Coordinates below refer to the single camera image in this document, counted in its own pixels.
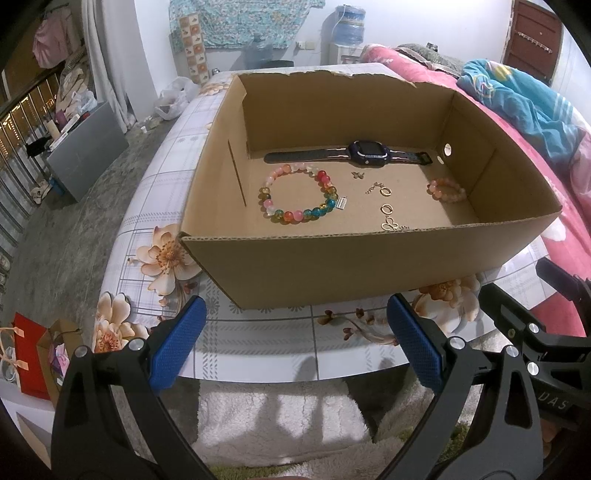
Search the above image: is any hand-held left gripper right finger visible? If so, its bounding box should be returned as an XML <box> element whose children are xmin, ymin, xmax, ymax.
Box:
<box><xmin>387</xmin><ymin>293</ymin><xmax>543</xmax><ymax>480</ymax></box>

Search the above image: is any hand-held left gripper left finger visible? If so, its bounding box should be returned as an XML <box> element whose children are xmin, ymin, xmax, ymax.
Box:
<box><xmin>51</xmin><ymin>294</ymin><xmax>208</xmax><ymax>480</ymax></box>

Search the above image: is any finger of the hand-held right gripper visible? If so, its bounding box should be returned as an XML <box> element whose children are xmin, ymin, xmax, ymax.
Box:
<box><xmin>479</xmin><ymin>282</ymin><xmax>555</xmax><ymax>356</ymax></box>
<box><xmin>536</xmin><ymin>257</ymin><xmax>587</xmax><ymax>305</ymax></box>

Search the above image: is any brown cardboard box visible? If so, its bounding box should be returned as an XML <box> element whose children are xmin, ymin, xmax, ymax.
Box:
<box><xmin>178</xmin><ymin>69</ymin><xmax>564</xmax><ymax>311</ymax></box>

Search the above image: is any orange bead bracelet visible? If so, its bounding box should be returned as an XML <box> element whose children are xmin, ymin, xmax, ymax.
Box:
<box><xmin>427</xmin><ymin>178</ymin><xmax>468</xmax><ymax>204</ymax></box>

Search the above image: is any black smartwatch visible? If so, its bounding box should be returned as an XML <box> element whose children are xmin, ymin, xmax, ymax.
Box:
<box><xmin>264</xmin><ymin>140</ymin><xmax>435</xmax><ymax>167</ymax></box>

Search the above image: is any pink floral blanket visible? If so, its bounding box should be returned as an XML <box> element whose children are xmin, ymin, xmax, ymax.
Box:
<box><xmin>360</xmin><ymin>44</ymin><xmax>591</xmax><ymax>343</ymax></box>

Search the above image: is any floral checked tablecloth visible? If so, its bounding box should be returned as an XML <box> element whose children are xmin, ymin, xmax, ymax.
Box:
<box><xmin>95</xmin><ymin>62</ymin><xmax>555</xmax><ymax>385</ymax></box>

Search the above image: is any brown paper bag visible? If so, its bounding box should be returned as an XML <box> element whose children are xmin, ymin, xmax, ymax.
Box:
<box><xmin>36</xmin><ymin>319</ymin><xmax>84</xmax><ymax>408</ymax></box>

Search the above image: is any red gift bag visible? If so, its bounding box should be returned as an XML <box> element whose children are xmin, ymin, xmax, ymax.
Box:
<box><xmin>11</xmin><ymin>312</ymin><xmax>52</xmax><ymax>401</ymax></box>

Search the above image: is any blue patterned quilt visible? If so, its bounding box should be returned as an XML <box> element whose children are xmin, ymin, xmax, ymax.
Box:
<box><xmin>457</xmin><ymin>58</ymin><xmax>591</xmax><ymax>186</ymax></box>

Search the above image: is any grey metal box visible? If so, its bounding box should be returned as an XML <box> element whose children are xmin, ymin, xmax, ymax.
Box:
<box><xmin>46</xmin><ymin>100</ymin><xmax>130</xmax><ymax>203</ymax></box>

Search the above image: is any white plastic bag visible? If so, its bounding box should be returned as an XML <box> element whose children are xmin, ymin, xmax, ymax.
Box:
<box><xmin>154</xmin><ymin>76</ymin><xmax>202</xmax><ymax>122</ymax></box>

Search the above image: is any grey brown cloth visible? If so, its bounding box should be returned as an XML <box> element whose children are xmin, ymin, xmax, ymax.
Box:
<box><xmin>394</xmin><ymin>43</ymin><xmax>465</xmax><ymax>75</ymax></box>

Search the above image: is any dark red door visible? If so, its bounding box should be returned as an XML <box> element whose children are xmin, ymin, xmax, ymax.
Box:
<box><xmin>502</xmin><ymin>0</ymin><xmax>568</xmax><ymax>86</ymax></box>

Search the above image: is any metal railing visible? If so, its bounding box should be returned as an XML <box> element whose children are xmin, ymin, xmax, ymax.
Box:
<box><xmin>0</xmin><ymin>69</ymin><xmax>63</xmax><ymax>287</ymax></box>

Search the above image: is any white curtain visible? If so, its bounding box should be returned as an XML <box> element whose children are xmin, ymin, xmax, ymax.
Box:
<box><xmin>82</xmin><ymin>0</ymin><xmax>137</xmax><ymax>133</ymax></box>

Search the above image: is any white water dispenser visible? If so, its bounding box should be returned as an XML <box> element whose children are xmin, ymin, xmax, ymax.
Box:
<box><xmin>335</xmin><ymin>44</ymin><xmax>366</xmax><ymax>66</ymax></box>

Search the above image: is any large blue water bottle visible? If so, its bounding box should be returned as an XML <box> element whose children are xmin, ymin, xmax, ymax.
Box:
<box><xmin>244</xmin><ymin>33</ymin><xmax>278</xmax><ymax>70</ymax></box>
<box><xmin>333</xmin><ymin>4</ymin><xmax>366</xmax><ymax>47</ymax></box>

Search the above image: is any pink hanging garment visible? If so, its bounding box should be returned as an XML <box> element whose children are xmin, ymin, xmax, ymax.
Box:
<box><xmin>33</xmin><ymin>18</ymin><xmax>70</xmax><ymax>69</ymax></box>

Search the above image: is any teal patterned hanging cloth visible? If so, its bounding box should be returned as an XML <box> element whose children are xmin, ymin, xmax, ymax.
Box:
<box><xmin>168</xmin><ymin>0</ymin><xmax>327</xmax><ymax>85</ymax></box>

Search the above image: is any multicolour bead bracelet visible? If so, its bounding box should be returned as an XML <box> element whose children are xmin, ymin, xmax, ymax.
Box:
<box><xmin>259</xmin><ymin>166</ymin><xmax>350</xmax><ymax>227</ymax></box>

